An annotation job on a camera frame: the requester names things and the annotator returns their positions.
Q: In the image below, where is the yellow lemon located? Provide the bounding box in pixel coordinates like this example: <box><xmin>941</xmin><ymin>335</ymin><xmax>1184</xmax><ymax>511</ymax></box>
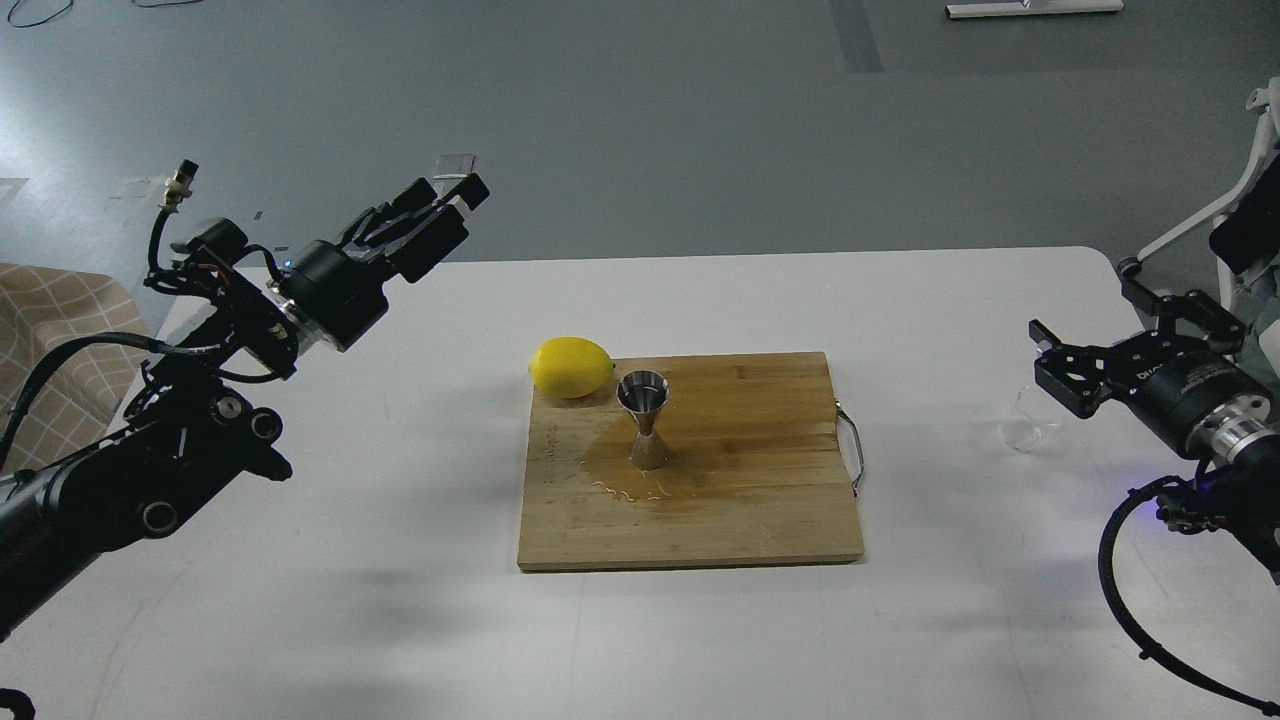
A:
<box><xmin>527</xmin><ymin>336</ymin><xmax>614</xmax><ymax>398</ymax></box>

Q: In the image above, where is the steel jigger measuring cup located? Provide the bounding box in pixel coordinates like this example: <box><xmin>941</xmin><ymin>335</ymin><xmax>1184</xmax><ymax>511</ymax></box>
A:
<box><xmin>616</xmin><ymin>370</ymin><xmax>669</xmax><ymax>471</ymax></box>

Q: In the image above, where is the clear glass cup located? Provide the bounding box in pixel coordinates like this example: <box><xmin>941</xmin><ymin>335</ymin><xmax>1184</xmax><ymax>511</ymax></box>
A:
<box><xmin>998</xmin><ymin>384</ymin><xmax>1062</xmax><ymax>454</ymax></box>

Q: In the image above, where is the black cable on floor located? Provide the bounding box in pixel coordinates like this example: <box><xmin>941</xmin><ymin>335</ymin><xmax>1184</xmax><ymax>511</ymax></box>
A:
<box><xmin>5</xmin><ymin>0</ymin><xmax>76</xmax><ymax>28</ymax></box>

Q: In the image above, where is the white bar on floor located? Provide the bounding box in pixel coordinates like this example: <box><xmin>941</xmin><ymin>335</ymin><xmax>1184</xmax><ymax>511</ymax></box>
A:
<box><xmin>943</xmin><ymin>0</ymin><xmax>1125</xmax><ymax>20</ymax></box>

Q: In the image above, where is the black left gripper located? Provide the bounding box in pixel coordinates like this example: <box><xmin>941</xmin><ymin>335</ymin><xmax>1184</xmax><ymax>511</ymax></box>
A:
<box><xmin>279</xmin><ymin>173</ymin><xmax>490</xmax><ymax>352</ymax></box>

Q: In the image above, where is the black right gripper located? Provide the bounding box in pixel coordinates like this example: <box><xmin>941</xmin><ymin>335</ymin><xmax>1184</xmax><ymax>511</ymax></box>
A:
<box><xmin>1028</xmin><ymin>258</ymin><xmax>1274</xmax><ymax>461</ymax></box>

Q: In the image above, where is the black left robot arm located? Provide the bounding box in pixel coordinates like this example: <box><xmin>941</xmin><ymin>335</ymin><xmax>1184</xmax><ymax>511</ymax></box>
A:
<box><xmin>1</xmin><ymin>161</ymin><xmax>490</xmax><ymax>635</ymax></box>

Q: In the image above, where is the bamboo cutting board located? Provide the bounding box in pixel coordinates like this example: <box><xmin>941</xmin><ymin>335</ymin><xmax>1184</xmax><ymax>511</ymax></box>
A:
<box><xmin>517</xmin><ymin>351</ymin><xmax>865</xmax><ymax>571</ymax></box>

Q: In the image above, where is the beige checkered cloth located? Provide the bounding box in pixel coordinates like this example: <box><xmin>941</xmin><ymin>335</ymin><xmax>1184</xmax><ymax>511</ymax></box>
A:
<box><xmin>1</xmin><ymin>263</ymin><xmax>148</xmax><ymax>474</ymax></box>

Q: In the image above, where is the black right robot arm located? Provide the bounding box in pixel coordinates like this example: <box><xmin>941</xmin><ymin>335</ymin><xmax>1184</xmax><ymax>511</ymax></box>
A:
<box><xmin>1014</xmin><ymin>258</ymin><xmax>1277</xmax><ymax>719</ymax></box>

